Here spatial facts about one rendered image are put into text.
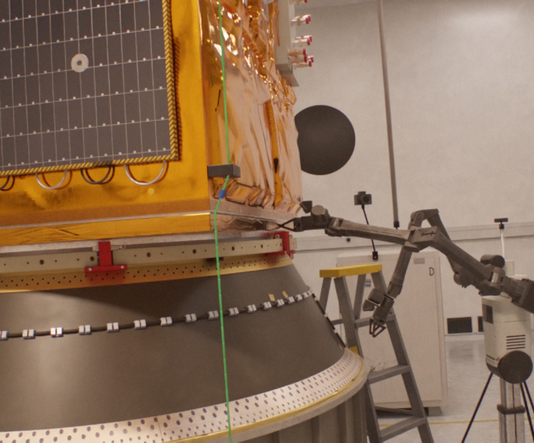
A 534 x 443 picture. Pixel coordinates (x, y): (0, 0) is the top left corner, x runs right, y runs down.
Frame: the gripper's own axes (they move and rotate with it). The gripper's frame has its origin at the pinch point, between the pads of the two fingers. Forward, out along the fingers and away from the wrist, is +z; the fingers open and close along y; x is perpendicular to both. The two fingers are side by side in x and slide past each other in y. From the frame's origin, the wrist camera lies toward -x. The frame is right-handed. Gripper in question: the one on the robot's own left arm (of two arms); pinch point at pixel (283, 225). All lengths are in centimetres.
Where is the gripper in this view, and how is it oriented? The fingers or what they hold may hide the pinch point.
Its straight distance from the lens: 294.3
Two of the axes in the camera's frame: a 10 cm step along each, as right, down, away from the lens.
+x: 0.7, 10.0, -0.1
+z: -9.9, 0.7, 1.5
